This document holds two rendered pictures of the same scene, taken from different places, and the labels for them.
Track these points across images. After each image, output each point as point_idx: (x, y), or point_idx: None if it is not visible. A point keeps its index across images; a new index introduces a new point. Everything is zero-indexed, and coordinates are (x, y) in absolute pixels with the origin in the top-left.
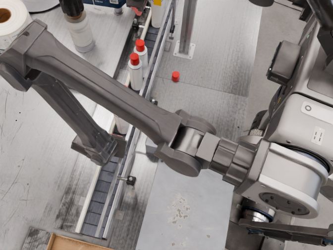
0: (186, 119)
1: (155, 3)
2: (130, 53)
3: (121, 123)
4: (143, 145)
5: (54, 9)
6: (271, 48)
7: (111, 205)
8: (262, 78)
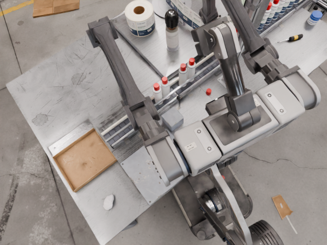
0: (148, 101)
1: None
2: None
3: (155, 96)
4: None
5: None
6: (311, 117)
7: (125, 133)
8: (288, 132)
